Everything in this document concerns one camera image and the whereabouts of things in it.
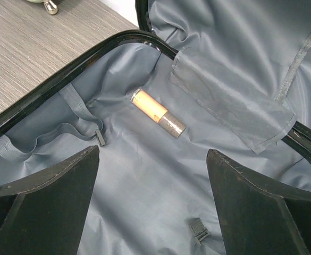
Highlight gold lipstick tube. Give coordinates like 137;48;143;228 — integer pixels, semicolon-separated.
130;88;186;139

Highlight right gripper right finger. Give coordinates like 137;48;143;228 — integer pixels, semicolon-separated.
206;149;311;254

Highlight white black space suitcase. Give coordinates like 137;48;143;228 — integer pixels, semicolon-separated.
0;1;311;254

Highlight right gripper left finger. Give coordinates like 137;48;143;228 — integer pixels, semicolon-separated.
0;146;99;254

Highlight round mini drawer cabinet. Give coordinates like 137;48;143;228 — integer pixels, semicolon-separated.
26;0;58;15

